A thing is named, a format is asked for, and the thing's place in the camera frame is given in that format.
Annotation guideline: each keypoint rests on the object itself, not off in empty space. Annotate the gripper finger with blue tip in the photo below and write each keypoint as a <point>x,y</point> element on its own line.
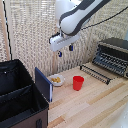
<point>60,53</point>
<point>71,48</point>

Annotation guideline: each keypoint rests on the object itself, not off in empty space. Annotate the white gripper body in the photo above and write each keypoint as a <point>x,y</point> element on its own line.
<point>63,40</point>

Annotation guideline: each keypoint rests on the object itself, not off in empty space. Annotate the yellow food pieces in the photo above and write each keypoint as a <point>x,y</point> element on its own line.
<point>56,80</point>

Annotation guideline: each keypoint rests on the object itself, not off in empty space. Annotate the white bowl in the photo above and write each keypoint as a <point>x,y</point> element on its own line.
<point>57,84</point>

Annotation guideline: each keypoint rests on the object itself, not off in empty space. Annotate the black oven tray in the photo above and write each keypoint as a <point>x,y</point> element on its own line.
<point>111,61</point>

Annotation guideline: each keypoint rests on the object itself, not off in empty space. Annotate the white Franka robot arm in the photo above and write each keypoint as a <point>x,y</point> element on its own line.
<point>75,16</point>

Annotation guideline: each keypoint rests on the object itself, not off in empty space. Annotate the black toaster oven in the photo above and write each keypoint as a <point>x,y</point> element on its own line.
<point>115,46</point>

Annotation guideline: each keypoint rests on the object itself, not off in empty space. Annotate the woven bamboo blind screen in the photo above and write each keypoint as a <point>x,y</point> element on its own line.
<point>33,30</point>

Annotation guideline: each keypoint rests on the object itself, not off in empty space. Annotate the blue flat book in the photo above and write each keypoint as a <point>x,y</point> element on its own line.
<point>43,84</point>

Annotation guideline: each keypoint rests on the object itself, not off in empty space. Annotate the red plastic cup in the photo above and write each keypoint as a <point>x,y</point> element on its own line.
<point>78,83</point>

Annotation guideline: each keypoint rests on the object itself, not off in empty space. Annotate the thin black pole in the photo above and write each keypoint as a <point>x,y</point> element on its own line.
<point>6,30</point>

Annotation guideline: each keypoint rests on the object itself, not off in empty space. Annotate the black fabric storage box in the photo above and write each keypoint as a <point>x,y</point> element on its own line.
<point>20,96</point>

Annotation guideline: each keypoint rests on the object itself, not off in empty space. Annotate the wooden screen post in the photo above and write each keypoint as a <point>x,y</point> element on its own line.
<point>56,63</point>

